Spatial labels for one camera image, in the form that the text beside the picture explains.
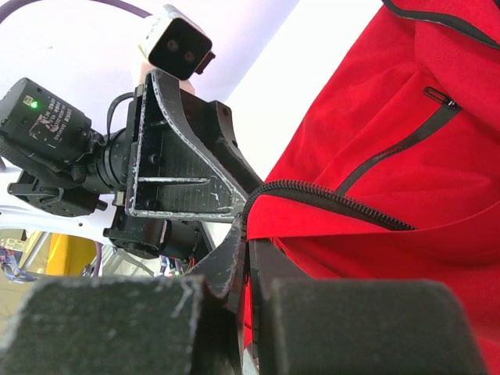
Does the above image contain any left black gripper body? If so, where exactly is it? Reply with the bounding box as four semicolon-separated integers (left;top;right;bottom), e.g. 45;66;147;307
84;92;211;260

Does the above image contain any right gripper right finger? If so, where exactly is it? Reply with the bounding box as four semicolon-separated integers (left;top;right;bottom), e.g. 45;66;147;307
248;240;488;374

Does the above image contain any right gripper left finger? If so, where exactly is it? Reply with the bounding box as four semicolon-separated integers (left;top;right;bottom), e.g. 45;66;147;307
1;219;245;374

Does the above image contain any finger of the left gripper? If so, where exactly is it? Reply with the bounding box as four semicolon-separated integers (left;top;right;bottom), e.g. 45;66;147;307
155;70;262;195
125;70;249;223

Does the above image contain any red zip jacket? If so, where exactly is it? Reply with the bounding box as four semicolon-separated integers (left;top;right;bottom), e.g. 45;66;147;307
247;1;499;374

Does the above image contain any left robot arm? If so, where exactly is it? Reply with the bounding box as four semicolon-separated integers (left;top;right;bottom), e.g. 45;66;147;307
1;70;261;261

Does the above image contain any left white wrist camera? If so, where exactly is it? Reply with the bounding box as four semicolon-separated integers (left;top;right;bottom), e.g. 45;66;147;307
131;4;216;95

